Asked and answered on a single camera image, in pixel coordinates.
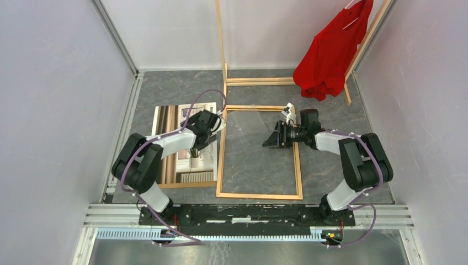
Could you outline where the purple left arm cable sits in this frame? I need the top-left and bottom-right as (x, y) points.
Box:
(120, 89), (228, 248)

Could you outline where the wooden picture frame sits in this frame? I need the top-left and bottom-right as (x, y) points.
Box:
(216, 104), (304, 200)

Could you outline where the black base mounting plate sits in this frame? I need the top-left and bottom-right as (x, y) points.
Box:
(160, 204), (356, 237)

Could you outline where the wooden clothes rack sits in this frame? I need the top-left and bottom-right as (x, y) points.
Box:
(216, 1), (390, 103)

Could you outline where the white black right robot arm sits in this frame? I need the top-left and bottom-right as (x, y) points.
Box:
(262, 107), (393, 225)

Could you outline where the aluminium rail frame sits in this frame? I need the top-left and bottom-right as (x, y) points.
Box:
(71, 0), (427, 265)

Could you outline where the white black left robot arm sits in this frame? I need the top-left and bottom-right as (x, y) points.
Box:
(111, 110), (226, 225)

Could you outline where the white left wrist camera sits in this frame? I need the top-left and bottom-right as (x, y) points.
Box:
(212, 114), (226, 133)

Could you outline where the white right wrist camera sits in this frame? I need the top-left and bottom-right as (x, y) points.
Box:
(281, 103), (297, 126)

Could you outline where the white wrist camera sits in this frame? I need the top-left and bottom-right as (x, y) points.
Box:
(212, 114), (226, 133)
(281, 103), (297, 126)

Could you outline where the red t-shirt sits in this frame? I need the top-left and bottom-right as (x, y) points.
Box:
(293, 9), (368, 102)

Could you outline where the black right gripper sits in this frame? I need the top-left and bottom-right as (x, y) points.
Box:
(262, 120), (306, 149)

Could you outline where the white clothes hanger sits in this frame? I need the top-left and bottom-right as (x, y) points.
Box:
(342, 0), (374, 31)

